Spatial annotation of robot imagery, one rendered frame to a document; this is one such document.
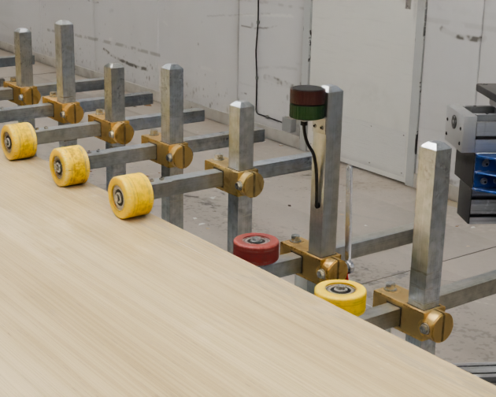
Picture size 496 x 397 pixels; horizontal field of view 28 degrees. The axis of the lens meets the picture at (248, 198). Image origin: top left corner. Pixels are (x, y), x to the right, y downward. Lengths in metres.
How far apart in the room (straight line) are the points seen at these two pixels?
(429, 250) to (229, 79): 5.08
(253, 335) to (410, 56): 4.00
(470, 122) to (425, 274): 0.88
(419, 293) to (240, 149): 0.50
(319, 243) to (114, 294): 0.42
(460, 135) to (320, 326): 1.08
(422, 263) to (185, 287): 0.37
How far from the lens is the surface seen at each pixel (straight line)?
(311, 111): 1.64
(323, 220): 1.73
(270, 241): 1.72
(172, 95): 2.09
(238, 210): 1.93
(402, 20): 5.31
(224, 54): 6.59
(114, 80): 2.30
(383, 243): 1.92
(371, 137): 5.55
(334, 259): 1.75
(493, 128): 2.42
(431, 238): 1.55
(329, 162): 1.71
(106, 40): 7.98
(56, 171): 2.07
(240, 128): 1.89
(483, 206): 2.46
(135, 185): 1.82
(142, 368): 1.29
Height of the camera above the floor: 1.48
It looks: 17 degrees down
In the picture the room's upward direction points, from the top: 1 degrees clockwise
